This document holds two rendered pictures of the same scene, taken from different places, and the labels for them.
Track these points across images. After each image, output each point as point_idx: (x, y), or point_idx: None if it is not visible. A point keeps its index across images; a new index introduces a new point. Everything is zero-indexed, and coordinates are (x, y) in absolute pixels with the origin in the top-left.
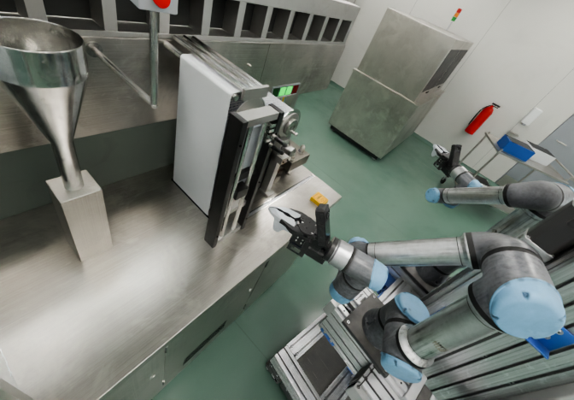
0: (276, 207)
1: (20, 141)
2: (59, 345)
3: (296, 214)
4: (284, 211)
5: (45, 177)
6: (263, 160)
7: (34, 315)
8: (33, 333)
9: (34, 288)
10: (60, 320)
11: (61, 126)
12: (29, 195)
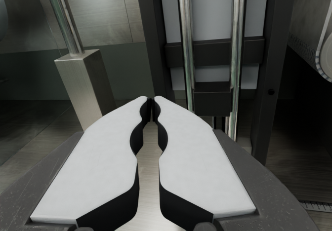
0: (155, 96)
1: (103, 38)
2: (8, 182)
3: (220, 177)
4: (158, 121)
5: (119, 74)
6: (272, 4)
7: (34, 154)
8: (20, 164)
9: (57, 139)
10: (31, 167)
11: None
12: (111, 86)
